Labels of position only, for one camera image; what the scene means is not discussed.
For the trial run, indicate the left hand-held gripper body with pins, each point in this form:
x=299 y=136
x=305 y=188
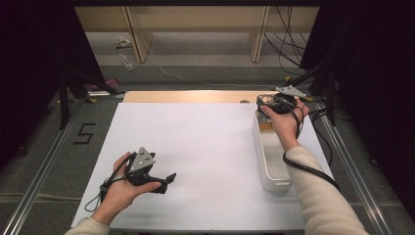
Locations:
x=142 y=160

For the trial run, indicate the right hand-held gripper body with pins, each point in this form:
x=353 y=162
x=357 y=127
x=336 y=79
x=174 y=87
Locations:
x=284 y=104

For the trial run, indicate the white plastic storage box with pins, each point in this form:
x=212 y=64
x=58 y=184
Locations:
x=274 y=163

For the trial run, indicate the person's right hand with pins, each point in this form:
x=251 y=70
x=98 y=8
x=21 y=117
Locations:
x=285 y=127

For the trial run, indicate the person's left hand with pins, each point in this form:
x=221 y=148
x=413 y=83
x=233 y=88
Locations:
x=122 y=194

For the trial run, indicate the yellow tape piece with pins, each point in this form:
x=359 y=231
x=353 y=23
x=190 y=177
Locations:
x=310 y=99
x=287 y=78
x=92 y=100

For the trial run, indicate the white table cover sheet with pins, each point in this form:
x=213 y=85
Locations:
x=195 y=147

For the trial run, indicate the black metal stand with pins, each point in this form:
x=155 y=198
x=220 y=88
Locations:
x=331 y=104
x=63 y=104

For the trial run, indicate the white flat board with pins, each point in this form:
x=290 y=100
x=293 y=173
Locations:
x=98 y=93

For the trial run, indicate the pink packet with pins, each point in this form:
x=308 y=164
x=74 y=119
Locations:
x=111 y=83

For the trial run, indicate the black curtain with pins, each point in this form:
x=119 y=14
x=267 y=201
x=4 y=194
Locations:
x=29 y=65
x=375 y=81

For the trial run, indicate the clear plastic bottle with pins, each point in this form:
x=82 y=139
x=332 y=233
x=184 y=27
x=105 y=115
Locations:
x=125 y=62

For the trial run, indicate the wooden shelf unit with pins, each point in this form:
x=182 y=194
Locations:
x=195 y=19

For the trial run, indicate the metal floor rail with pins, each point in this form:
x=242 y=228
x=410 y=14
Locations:
x=32 y=192
x=355 y=176

